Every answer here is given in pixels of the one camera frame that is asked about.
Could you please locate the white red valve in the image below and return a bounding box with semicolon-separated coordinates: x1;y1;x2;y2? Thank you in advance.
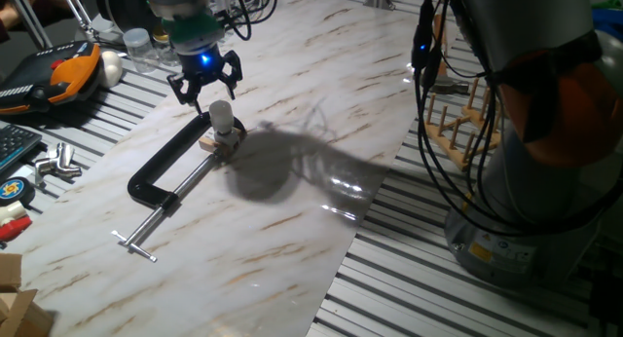
0;200;33;243

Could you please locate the wooden peg rack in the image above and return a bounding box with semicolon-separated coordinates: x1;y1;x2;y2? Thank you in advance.
423;77;502;171

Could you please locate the glass jar gold lid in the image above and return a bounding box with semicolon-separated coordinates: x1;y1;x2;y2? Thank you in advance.
152;24;181;68

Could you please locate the person forearm dark sleeve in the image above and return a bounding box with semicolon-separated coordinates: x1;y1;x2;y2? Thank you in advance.
0;0;74;44

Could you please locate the thin metal stand rod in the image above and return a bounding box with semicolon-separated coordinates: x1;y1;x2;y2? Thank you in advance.
58;0;99;42

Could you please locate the clear plastic jar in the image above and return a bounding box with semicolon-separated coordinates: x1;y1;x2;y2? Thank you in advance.
122;27;161;74

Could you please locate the green gripper mount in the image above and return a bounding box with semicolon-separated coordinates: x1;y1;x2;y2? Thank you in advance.
161;9;226;56

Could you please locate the black metal C-clamp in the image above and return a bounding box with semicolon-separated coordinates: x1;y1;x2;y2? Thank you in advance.
110;111;247;264

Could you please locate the wooden handle hammer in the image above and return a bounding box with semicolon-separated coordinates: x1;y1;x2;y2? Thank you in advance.
430;13;471;95

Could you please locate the black keyboard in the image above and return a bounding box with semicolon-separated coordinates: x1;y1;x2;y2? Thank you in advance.
0;124;43;175

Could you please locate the marble pattern sheet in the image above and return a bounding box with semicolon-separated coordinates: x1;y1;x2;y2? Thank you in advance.
7;0;457;337

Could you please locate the black orange teach pendant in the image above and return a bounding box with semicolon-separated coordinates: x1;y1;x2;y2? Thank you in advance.
0;40;102;115

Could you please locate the grey metal stand bar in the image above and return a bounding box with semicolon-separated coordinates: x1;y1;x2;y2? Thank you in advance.
3;0;54;50

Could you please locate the white egg-shaped object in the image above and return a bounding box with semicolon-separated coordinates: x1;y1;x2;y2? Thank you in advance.
99;49;124;89

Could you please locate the black round spool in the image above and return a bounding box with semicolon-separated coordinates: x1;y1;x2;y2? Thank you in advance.
94;0;165;34

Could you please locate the silver metal pipe fitting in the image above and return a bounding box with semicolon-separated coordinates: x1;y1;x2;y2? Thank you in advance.
33;141;83;186

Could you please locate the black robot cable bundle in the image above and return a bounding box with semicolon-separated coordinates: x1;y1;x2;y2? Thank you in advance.
411;0;623;236

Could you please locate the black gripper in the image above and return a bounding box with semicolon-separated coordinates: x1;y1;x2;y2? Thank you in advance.
167;43;243;116

